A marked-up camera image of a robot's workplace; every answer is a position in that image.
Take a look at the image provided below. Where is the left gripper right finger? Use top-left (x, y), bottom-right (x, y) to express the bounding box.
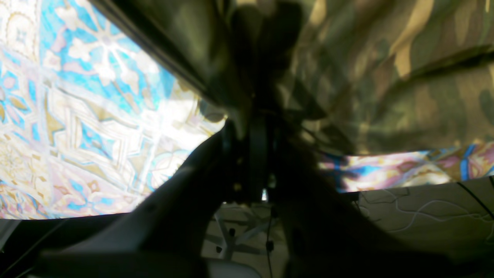
top-left (247, 116), bottom-right (455, 278)

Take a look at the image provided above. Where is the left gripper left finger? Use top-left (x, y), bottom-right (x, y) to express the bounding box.
top-left (35, 124), bottom-right (233, 278)

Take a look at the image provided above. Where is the camouflage T-shirt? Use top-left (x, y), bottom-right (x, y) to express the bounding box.
top-left (91, 0), bottom-right (494, 155)

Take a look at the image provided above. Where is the patterned tile tablecloth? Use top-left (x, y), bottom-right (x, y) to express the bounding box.
top-left (1, 0), bottom-right (493, 219)

